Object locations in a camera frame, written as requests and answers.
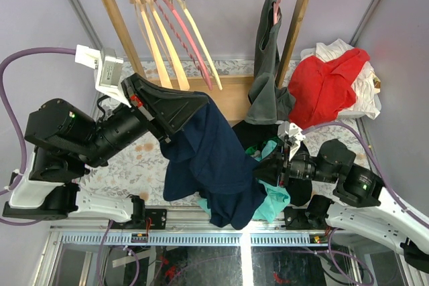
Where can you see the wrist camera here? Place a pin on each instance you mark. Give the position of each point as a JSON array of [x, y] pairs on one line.
[[292, 136], [107, 67]]

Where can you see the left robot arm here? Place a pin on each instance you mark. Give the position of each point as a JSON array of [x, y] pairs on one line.
[[68, 144]]

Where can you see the light wooden hanger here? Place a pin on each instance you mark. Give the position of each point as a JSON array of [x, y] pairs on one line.
[[151, 40], [176, 63]]

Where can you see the pink twisted-bar hanger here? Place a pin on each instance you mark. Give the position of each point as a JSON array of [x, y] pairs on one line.
[[196, 55]]

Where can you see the floral table mat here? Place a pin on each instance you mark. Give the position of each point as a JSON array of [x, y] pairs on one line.
[[140, 168]]

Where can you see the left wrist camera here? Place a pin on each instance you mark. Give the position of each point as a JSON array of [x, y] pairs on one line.
[[107, 67]]

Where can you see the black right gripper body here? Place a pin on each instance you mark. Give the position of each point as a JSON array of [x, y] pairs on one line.
[[277, 168]]

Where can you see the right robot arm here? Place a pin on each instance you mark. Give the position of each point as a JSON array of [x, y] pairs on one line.
[[360, 201]]

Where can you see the light wooden hanger left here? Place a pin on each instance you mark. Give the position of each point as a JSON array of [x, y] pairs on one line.
[[151, 40]]

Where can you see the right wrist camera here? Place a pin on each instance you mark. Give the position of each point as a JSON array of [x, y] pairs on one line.
[[292, 136]]

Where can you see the white garment pile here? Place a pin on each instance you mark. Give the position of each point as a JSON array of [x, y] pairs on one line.
[[367, 85]]

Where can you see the wooden clothes rack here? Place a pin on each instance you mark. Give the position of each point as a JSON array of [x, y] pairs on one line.
[[231, 100]]

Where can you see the teal t-shirt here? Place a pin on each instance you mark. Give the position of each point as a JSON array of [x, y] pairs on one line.
[[277, 198]]

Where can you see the cream plastic hanger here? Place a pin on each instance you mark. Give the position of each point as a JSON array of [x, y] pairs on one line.
[[196, 31]]

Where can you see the black t-shirt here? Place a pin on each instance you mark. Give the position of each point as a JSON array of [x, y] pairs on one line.
[[249, 135]]

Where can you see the grey t-shirt on hanger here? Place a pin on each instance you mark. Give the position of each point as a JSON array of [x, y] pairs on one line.
[[269, 104]]

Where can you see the green garment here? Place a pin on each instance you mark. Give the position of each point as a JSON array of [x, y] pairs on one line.
[[261, 150]]

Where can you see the navy blue t-shirt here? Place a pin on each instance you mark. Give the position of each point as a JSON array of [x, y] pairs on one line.
[[207, 157]]

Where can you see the red t-shirt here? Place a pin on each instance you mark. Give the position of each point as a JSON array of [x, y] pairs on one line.
[[323, 89]]

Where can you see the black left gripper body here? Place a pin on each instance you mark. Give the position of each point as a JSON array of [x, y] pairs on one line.
[[148, 105]]

